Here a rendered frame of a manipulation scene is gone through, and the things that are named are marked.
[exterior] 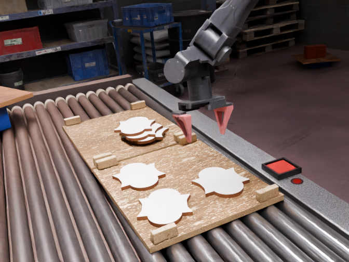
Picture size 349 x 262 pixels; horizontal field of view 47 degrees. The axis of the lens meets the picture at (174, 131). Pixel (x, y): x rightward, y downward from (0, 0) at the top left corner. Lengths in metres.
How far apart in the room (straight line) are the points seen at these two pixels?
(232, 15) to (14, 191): 0.75
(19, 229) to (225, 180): 0.51
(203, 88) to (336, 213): 0.41
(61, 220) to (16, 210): 0.14
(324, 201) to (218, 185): 0.25
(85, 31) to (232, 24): 4.59
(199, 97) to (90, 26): 4.56
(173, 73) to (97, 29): 4.63
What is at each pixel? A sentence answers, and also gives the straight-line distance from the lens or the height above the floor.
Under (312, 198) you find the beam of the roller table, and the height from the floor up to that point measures 0.92.
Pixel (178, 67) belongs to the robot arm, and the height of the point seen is 1.25.
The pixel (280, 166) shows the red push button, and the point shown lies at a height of 0.93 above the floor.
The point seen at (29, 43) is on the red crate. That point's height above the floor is 0.73.
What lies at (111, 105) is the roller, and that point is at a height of 0.91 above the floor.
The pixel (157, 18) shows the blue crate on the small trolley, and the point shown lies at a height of 0.94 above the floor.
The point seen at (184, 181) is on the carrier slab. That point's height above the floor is 0.94.
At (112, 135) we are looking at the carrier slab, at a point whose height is 0.94.
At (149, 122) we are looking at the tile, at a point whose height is 0.98.
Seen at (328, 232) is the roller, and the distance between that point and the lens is 0.91.
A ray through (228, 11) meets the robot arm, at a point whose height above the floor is 1.35.
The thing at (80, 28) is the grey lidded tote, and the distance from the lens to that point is 5.40.
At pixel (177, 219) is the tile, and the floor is 0.95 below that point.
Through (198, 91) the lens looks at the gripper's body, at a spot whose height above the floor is 1.18.
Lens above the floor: 1.46
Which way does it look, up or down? 23 degrees down
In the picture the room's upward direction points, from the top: 6 degrees counter-clockwise
